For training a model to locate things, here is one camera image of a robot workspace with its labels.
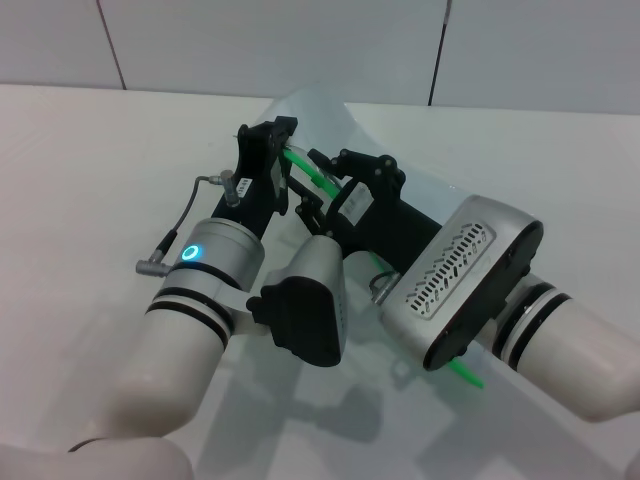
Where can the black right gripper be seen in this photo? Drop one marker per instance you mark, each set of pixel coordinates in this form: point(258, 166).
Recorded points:
point(395, 220)

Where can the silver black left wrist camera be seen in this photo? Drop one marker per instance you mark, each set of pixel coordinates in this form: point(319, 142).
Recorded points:
point(305, 310)

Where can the transparent green-zip document bag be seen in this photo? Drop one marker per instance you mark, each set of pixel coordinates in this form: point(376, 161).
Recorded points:
point(320, 107)

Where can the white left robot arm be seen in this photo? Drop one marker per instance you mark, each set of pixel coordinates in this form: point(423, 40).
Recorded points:
point(165, 360)

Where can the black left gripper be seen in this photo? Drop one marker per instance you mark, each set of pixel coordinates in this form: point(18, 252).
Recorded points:
point(252, 165)

